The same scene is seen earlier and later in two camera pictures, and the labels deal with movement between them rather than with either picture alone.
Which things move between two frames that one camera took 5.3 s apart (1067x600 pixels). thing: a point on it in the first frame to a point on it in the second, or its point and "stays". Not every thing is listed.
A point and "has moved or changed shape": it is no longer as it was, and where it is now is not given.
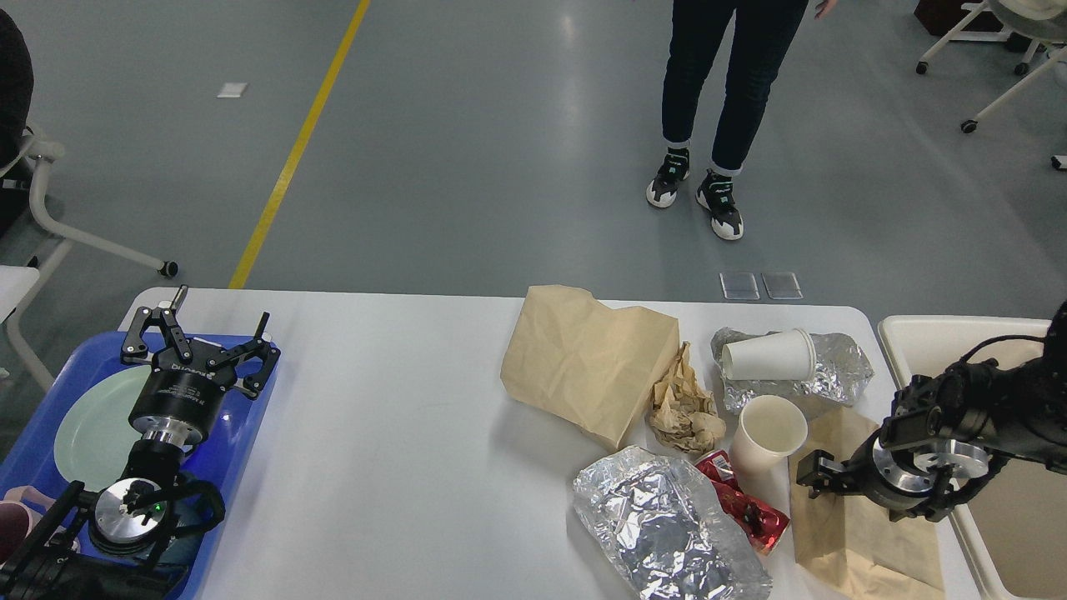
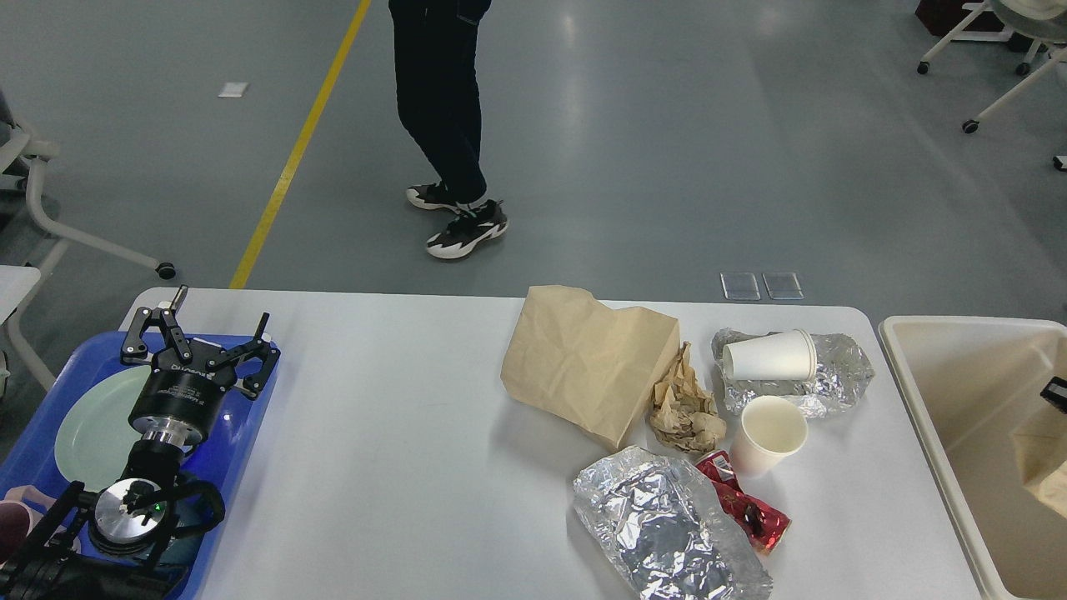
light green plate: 95,439 stays
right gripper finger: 819,465 to 1055,393
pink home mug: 21,509 stays
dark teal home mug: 199,507 stays
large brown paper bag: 585,362 stays
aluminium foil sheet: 665,529 stays
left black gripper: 177,404 stays
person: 764,30 to 434,47
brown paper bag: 846,547 has moved or changed shape
